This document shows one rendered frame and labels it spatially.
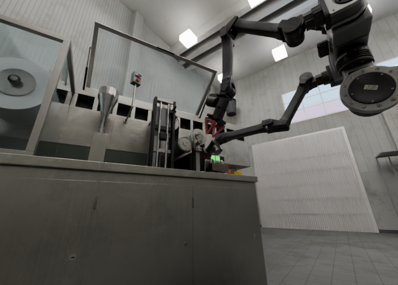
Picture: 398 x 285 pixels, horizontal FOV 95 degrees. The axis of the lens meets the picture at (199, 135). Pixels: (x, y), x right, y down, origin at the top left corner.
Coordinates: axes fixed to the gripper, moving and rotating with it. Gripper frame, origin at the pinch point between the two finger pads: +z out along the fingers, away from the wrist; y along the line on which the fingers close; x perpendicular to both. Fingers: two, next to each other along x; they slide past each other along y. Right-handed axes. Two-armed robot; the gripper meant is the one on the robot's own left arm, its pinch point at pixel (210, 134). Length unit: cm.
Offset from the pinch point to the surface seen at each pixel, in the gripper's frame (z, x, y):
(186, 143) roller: 10, -43, -32
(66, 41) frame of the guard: -17, -75, 57
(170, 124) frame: 1.8, -45.9, -11.0
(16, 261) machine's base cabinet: 70, -18, 51
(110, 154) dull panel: 42, -84, 2
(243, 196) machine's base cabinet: 28, 9, -49
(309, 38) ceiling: -529, -195, -593
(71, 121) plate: 28, -106, 30
